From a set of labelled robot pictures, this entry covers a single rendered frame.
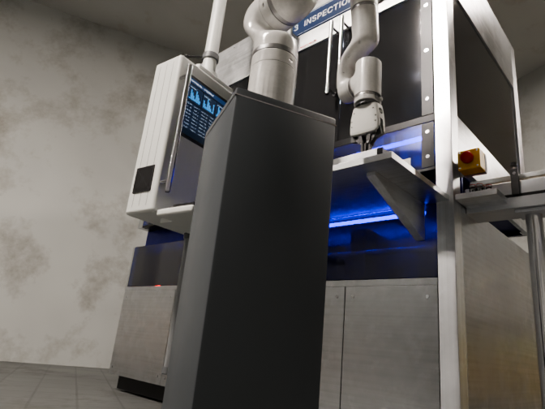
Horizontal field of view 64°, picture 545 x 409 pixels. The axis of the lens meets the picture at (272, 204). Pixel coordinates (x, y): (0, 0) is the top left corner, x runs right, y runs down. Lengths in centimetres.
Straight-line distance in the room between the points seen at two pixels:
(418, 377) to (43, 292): 354
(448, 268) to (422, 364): 31
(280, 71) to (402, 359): 99
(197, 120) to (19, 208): 280
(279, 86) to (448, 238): 78
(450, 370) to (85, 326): 349
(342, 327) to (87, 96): 390
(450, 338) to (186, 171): 122
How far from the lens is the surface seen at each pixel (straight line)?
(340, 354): 168
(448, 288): 151
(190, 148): 199
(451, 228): 155
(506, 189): 165
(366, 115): 138
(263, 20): 128
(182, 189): 191
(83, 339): 441
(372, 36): 152
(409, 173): 134
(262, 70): 112
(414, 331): 154
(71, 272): 444
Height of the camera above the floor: 34
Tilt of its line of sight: 18 degrees up
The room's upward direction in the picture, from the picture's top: 6 degrees clockwise
